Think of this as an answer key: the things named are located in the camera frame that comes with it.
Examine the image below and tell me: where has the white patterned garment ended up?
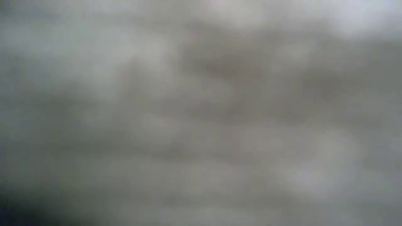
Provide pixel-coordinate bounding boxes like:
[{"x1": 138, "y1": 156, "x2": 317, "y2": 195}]
[{"x1": 0, "y1": 0, "x2": 402, "y2": 226}]

